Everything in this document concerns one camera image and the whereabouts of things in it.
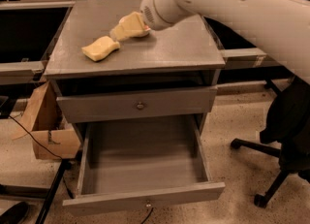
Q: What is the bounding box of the grey open middle drawer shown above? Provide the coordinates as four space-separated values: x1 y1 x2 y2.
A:
63 115 225 216

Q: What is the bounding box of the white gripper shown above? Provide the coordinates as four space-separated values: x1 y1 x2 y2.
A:
109 0 192 41

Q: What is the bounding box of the black cable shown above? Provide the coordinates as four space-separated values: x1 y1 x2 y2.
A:
8 114 64 160

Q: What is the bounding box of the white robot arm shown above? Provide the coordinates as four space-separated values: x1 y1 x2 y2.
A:
110 0 310 83

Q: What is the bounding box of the black shoe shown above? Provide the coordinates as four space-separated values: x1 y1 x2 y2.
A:
0 202 29 224

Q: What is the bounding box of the black office chair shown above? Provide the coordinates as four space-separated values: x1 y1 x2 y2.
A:
231 77 310 208

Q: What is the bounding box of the brown cardboard box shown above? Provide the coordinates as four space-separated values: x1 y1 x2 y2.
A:
11 82 80 160

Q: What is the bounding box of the grey drawer cabinet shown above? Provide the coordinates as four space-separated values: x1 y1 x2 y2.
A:
45 0 225 127

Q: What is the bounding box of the black metal stand leg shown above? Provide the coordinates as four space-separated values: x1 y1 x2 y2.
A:
35 159 69 224

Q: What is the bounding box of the yellow sponge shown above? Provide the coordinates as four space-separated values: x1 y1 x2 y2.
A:
81 36 120 62

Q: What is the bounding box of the white ceramic bowl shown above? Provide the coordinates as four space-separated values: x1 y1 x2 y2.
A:
142 27 151 37

